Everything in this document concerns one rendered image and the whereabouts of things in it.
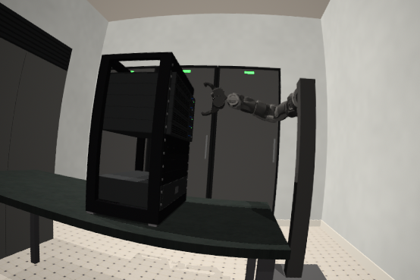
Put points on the black server rack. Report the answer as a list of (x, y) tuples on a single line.
[(128, 103)]

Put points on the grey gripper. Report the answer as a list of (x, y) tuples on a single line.
[(219, 98)]

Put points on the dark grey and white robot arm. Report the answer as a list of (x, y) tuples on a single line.
[(260, 110)]

